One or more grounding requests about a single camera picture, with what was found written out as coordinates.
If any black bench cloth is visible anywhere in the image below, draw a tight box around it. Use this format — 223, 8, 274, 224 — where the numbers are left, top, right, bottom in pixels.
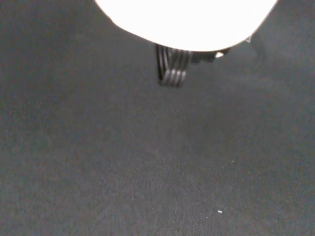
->
0, 0, 315, 236

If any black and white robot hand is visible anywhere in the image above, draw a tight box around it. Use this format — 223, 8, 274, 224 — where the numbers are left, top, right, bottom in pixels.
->
94, 0, 279, 88

